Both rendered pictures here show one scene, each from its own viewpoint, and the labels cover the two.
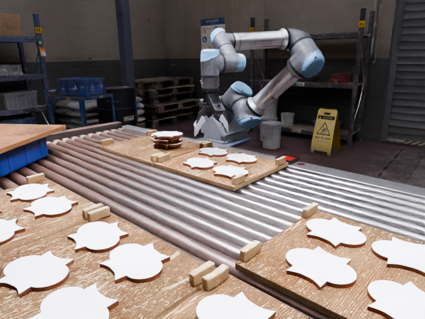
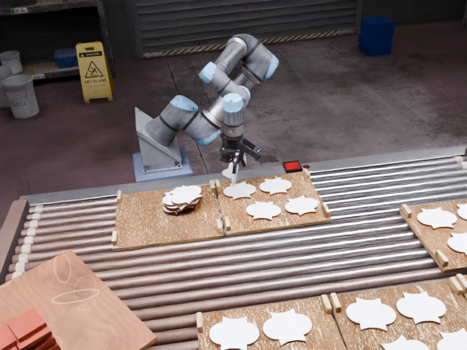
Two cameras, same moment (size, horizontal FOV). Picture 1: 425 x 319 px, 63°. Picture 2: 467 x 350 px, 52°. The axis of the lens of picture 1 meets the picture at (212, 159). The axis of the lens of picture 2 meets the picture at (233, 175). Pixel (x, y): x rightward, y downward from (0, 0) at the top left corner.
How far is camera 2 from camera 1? 153 cm
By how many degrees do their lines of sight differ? 47
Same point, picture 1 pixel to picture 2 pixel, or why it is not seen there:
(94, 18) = not seen: outside the picture
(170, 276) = (444, 299)
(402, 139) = (159, 51)
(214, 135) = (164, 164)
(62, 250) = (377, 338)
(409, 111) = (158, 17)
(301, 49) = (262, 57)
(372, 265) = not seen: outside the picture
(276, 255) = (446, 251)
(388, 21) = not seen: outside the picture
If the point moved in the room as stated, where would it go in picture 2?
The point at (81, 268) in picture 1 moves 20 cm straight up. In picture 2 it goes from (410, 334) to (422, 285)
